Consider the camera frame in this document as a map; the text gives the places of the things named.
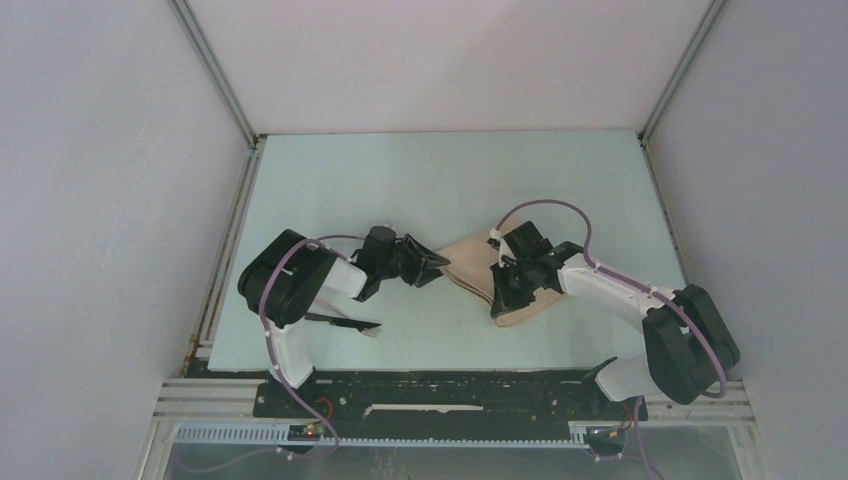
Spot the black knife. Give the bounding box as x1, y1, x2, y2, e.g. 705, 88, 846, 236
304, 312, 382, 333

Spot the aluminium frame rail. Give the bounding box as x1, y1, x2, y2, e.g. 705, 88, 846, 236
152, 377, 757, 425

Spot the beige cloth napkin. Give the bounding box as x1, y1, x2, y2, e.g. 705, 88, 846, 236
437, 228, 566, 328

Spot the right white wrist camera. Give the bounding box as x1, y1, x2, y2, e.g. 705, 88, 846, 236
487, 228, 508, 256

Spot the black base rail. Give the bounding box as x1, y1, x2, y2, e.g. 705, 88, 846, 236
253, 369, 648, 442

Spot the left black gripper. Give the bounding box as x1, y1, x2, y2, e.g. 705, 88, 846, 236
377, 234, 449, 288

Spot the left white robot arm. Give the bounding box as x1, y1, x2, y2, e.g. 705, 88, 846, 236
237, 226, 450, 417

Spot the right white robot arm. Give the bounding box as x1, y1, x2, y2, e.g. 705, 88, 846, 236
488, 221, 741, 418

